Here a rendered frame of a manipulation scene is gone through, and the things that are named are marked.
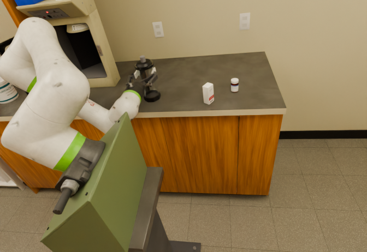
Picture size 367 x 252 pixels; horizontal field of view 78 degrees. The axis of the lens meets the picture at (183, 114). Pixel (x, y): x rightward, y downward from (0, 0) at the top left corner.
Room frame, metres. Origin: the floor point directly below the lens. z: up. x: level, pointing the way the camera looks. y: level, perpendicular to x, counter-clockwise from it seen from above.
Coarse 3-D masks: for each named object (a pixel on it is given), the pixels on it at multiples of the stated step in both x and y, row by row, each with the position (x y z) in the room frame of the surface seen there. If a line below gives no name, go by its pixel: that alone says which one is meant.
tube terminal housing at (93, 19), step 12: (84, 0) 1.39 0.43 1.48; (96, 12) 1.47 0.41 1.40; (60, 24) 1.43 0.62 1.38; (96, 24) 1.43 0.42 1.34; (96, 36) 1.39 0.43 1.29; (108, 48) 1.47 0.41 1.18; (108, 60) 1.42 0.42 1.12; (108, 72) 1.39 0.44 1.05; (96, 84) 1.42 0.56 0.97; (108, 84) 1.40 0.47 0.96
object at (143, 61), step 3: (141, 57) 1.16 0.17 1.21; (144, 57) 1.16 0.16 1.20; (141, 60) 1.16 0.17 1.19; (144, 60) 1.16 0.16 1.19; (147, 60) 1.18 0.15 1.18; (150, 60) 1.18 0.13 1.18; (138, 63) 1.15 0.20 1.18; (141, 63) 1.15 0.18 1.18; (144, 63) 1.14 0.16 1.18; (147, 63) 1.14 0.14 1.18; (150, 63) 1.15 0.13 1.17; (138, 66) 1.14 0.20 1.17; (141, 66) 1.13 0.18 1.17; (144, 66) 1.13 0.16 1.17; (147, 66) 1.13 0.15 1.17
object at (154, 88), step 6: (150, 66) 1.13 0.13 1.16; (138, 72) 1.14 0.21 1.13; (144, 72) 1.12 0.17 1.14; (150, 72) 1.13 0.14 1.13; (144, 78) 1.12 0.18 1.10; (156, 84) 1.15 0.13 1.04; (144, 90) 1.13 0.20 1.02; (150, 90) 1.12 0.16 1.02; (156, 90) 1.14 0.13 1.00; (144, 96) 1.15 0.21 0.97; (150, 96) 1.12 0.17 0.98
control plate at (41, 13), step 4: (56, 8) 1.32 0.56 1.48; (28, 12) 1.36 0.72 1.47; (32, 12) 1.36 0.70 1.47; (36, 12) 1.36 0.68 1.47; (40, 12) 1.35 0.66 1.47; (44, 12) 1.35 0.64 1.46; (52, 12) 1.35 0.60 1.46; (56, 12) 1.35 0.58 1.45; (60, 12) 1.35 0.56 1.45; (36, 16) 1.39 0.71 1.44; (40, 16) 1.39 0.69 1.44; (52, 16) 1.38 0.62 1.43; (56, 16) 1.38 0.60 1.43; (60, 16) 1.38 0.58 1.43; (64, 16) 1.38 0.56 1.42; (68, 16) 1.37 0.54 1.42
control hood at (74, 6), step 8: (48, 0) 1.39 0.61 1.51; (64, 0) 1.30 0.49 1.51; (72, 0) 1.29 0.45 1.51; (80, 0) 1.36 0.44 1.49; (16, 8) 1.34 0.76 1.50; (24, 8) 1.34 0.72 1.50; (32, 8) 1.33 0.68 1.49; (40, 8) 1.33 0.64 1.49; (48, 8) 1.33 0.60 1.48; (64, 8) 1.32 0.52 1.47; (72, 8) 1.31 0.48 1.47; (80, 8) 1.33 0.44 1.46; (32, 16) 1.39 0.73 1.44; (72, 16) 1.37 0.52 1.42
